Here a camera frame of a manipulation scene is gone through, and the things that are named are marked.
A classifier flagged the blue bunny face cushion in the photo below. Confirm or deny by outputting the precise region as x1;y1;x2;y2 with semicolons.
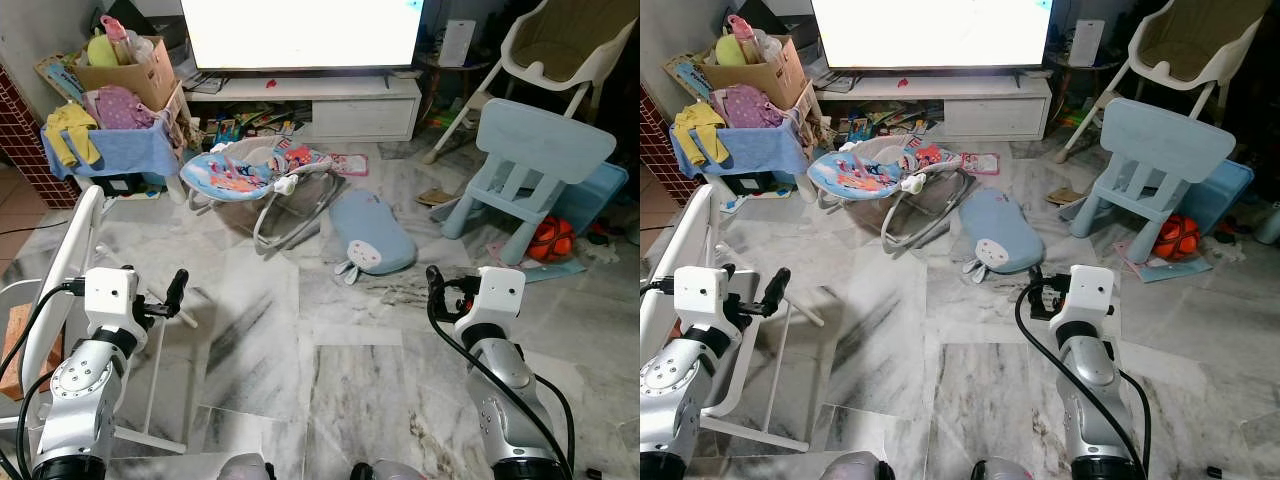
328;190;419;287
958;188;1047;286

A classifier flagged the white folding stand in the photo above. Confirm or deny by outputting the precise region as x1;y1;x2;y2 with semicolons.
640;183;827;454
0;185;199;457

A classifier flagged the pale blue picture book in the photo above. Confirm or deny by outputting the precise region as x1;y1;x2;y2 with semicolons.
515;255;590;285
1112;240;1214;285

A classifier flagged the black box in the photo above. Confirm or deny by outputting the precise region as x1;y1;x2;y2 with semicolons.
95;175;167;199
718;172;792;199

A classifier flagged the orange ball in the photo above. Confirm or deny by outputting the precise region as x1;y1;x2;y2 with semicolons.
527;215;578;265
1152;213;1202;264

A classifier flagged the wooden block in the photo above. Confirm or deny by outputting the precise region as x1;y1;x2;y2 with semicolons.
0;303;27;402

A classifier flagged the white television stand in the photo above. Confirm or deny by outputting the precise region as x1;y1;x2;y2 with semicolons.
185;75;424;143
815;75;1054;142

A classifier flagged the yellow garment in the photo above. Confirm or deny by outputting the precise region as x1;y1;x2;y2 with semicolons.
672;102;732;167
44;102;104;169

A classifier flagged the blue plastic bin lid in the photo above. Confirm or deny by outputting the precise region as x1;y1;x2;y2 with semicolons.
553;160;631;238
1180;158;1255;237

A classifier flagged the light blue child chair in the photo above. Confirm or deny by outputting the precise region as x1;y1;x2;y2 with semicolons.
1068;97;1234;269
440;98;619;268

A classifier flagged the brown cardboard box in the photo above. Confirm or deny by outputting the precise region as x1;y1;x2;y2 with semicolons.
700;35;810;112
75;35;180;112

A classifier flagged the blue toy carton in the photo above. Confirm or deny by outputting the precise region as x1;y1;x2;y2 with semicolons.
665;55;714;102
35;55;87;107

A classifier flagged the green plush toy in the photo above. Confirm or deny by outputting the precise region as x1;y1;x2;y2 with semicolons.
86;30;122;69
715;32;752;68

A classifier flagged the white router box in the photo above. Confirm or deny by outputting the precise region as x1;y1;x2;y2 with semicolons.
1068;18;1107;69
439;19;479;70

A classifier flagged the pink water bottle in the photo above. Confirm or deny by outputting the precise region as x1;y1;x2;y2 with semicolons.
100;14;137;67
727;14;762;64

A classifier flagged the flat screen television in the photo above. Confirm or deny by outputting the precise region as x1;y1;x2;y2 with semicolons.
180;0;427;76
810;0;1057;73

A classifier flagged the white baby high chair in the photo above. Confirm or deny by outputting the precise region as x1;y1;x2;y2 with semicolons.
1055;0;1277;167
425;0;641;167

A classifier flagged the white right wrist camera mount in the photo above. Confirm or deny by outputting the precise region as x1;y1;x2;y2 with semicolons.
470;266;527;323
1060;265;1116;323

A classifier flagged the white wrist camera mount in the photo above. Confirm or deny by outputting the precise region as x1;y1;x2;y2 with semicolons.
673;267;730;326
1060;265;1116;323
84;267;140;323
470;266;527;323

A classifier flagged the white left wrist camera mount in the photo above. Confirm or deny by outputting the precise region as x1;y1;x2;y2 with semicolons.
84;267;140;323
673;267;730;326

